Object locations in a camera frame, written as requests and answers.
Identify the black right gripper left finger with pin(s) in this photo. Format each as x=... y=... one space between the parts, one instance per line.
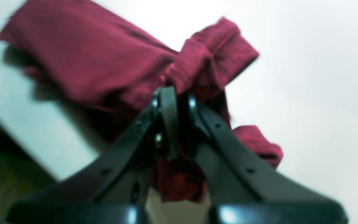
x=112 y=189

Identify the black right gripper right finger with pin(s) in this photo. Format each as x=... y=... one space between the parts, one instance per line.
x=243 y=188

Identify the dark red t-shirt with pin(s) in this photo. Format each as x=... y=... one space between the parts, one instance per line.
x=112 y=67

